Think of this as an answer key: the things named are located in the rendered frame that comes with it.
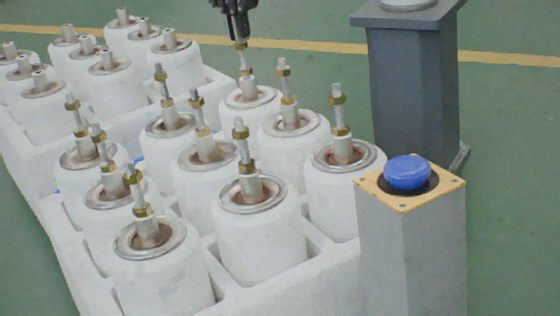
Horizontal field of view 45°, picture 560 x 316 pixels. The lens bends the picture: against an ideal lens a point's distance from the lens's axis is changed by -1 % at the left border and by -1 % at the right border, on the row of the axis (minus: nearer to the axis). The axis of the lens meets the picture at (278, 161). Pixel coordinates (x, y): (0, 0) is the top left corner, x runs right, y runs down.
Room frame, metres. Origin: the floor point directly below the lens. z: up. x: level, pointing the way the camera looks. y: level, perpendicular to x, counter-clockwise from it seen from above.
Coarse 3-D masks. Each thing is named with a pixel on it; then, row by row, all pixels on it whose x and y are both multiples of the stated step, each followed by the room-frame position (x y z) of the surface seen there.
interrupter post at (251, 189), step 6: (240, 174) 0.62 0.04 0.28; (246, 174) 0.62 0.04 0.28; (252, 174) 0.61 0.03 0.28; (258, 174) 0.62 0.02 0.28; (240, 180) 0.62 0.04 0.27; (246, 180) 0.61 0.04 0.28; (252, 180) 0.61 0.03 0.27; (258, 180) 0.62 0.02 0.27; (246, 186) 0.61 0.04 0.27; (252, 186) 0.61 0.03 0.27; (258, 186) 0.62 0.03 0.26; (246, 192) 0.61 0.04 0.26; (252, 192) 0.61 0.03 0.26; (258, 192) 0.61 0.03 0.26; (246, 198) 0.61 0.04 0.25; (252, 198) 0.61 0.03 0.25; (258, 198) 0.61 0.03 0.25
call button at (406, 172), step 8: (392, 160) 0.51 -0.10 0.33; (400, 160) 0.51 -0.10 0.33; (408, 160) 0.51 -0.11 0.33; (416, 160) 0.50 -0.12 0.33; (424, 160) 0.50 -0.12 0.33; (384, 168) 0.50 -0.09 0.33; (392, 168) 0.50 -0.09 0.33; (400, 168) 0.49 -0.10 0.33; (408, 168) 0.49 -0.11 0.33; (416, 168) 0.49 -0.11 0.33; (424, 168) 0.49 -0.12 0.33; (384, 176) 0.50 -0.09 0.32; (392, 176) 0.49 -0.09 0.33; (400, 176) 0.48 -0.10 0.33; (408, 176) 0.48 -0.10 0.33; (416, 176) 0.48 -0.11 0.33; (424, 176) 0.48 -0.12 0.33; (392, 184) 0.49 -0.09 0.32; (400, 184) 0.48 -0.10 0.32; (408, 184) 0.48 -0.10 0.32; (416, 184) 0.48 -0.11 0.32
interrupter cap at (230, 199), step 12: (264, 180) 0.64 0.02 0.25; (276, 180) 0.64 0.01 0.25; (228, 192) 0.63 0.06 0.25; (240, 192) 0.63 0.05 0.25; (264, 192) 0.62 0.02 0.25; (276, 192) 0.61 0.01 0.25; (228, 204) 0.61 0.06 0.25; (240, 204) 0.60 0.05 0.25; (252, 204) 0.60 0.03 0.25; (264, 204) 0.60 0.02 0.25; (276, 204) 0.59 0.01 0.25
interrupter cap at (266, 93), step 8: (240, 88) 0.92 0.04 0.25; (264, 88) 0.90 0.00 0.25; (272, 88) 0.90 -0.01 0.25; (232, 96) 0.89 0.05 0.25; (240, 96) 0.90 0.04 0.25; (264, 96) 0.88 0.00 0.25; (272, 96) 0.87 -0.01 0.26; (232, 104) 0.87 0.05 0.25; (240, 104) 0.86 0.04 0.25; (248, 104) 0.86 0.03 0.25; (256, 104) 0.85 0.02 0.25; (264, 104) 0.85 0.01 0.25
